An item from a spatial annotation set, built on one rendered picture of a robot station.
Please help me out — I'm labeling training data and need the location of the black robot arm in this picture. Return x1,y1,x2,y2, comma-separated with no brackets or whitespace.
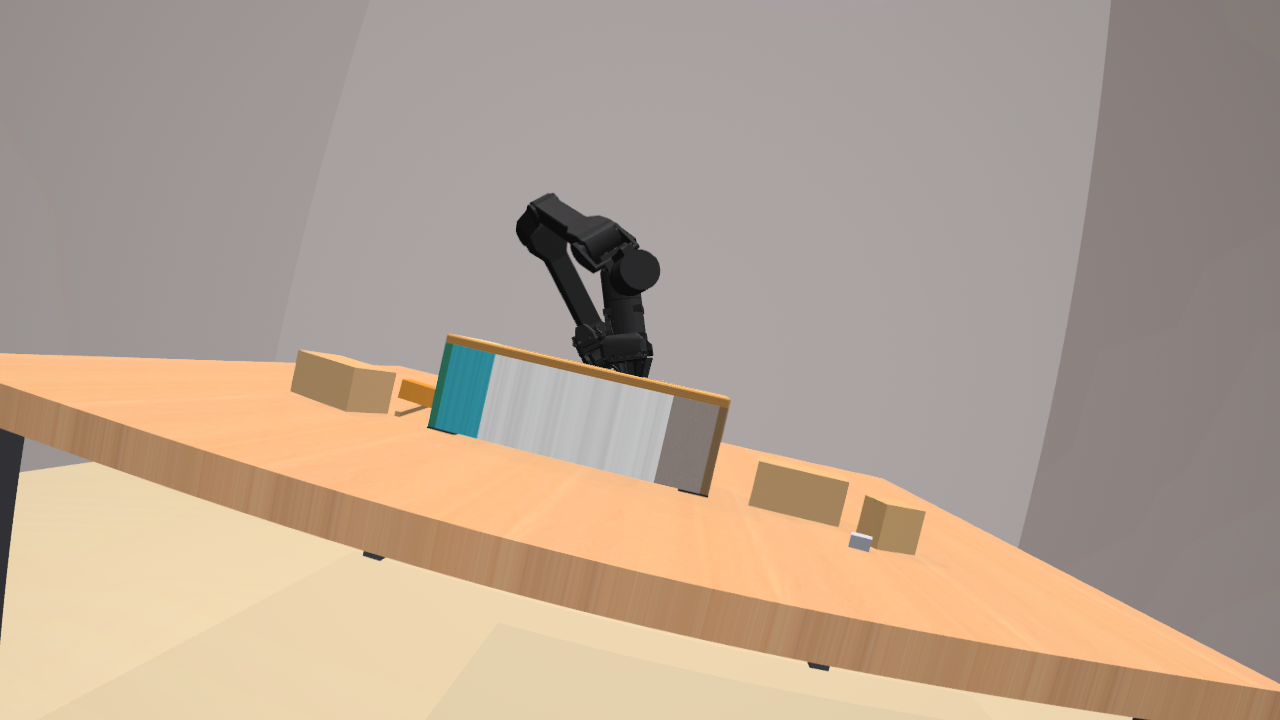
516,193,660,369

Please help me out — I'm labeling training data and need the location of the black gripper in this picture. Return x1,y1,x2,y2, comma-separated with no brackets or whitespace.
599,299,654,378

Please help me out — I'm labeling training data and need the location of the tan cardboard box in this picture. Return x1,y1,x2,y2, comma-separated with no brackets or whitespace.
291,350,397,414
856,495,925,556
748,456,850,527

